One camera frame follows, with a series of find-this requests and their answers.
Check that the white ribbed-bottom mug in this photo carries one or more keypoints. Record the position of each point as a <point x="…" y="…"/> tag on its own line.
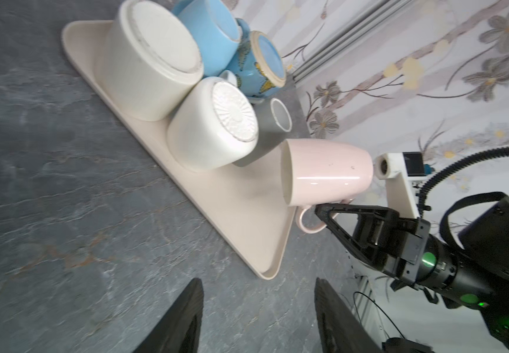
<point x="214" y="126"/>

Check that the blue butterfly mug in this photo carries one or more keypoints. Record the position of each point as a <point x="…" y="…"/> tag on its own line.
<point x="257" y="64"/>

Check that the white smooth mug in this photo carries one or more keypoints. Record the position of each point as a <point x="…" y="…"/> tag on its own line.
<point x="149" y="61"/>

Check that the pink mug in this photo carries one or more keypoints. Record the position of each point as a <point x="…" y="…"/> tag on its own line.
<point x="317" y="171"/>

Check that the small grey mug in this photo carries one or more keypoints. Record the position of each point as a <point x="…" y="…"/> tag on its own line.
<point x="274" y="122"/>

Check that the plain light blue mug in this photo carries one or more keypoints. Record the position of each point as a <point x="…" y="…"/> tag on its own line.
<point x="214" y="29"/>

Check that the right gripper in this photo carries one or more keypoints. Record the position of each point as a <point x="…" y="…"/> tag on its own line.
<point x="401" y="248"/>

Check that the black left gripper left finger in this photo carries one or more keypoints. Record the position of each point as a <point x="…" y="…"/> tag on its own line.
<point x="179" y="329"/>

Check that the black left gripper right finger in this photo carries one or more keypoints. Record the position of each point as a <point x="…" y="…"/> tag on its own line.
<point x="339" y="330"/>

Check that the cream plastic tray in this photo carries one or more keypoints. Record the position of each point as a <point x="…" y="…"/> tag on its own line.
<point x="244" y="205"/>

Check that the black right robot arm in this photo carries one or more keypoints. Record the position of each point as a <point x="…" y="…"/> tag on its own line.
<point x="470" y="269"/>

